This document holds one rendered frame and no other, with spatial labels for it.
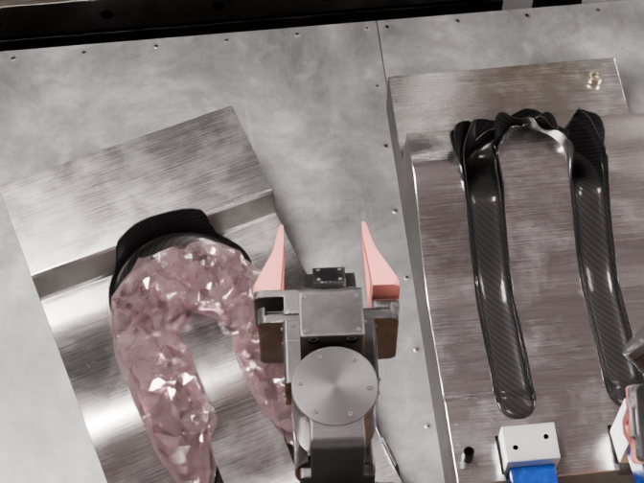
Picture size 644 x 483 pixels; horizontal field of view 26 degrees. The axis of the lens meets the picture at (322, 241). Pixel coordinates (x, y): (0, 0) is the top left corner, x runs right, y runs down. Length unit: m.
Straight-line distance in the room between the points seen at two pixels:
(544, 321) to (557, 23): 0.46
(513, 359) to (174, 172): 0.40
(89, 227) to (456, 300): 0.38
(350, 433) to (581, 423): 0.50
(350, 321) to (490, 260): 0.52
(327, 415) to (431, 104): 0.72
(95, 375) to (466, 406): 0.36
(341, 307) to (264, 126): 0.71
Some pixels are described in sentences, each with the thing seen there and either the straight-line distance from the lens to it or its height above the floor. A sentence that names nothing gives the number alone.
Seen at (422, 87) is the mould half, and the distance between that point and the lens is 1.58.
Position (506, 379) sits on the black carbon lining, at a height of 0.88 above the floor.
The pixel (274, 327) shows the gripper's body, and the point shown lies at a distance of 1.01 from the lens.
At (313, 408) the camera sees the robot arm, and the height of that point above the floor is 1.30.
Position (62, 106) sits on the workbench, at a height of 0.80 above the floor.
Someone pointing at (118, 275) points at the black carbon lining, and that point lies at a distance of 1.45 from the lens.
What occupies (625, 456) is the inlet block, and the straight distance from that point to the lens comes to 1.33.
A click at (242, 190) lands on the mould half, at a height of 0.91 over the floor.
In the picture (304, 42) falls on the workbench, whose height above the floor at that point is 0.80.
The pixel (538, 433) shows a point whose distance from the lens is 1.32.
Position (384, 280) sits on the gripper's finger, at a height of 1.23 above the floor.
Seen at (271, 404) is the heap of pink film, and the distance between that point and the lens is 1.34.
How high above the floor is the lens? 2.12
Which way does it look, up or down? 60 degrees down
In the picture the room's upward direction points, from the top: straight up
